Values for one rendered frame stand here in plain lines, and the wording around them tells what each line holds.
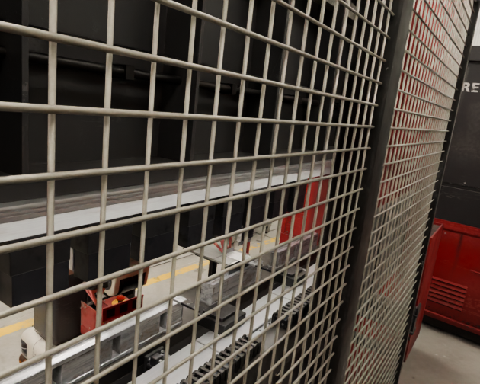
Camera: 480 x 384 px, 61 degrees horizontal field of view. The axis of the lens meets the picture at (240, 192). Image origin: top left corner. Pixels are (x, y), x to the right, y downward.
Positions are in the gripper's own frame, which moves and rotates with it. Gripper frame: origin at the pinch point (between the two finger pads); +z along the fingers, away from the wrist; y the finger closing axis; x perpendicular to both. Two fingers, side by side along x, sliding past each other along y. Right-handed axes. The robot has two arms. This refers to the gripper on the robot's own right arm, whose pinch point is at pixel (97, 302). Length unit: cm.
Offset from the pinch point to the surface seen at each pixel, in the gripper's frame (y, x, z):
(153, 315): 47.5, -7.5, -5.1
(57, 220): 61, -43, -43
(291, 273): 66, 49, -8
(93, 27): 77, -39, -85
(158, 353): 51, -10, 6
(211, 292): 43.0, 25.0, -3.0
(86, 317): -1.4, -4.6, 4.8
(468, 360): 91, 243, 104
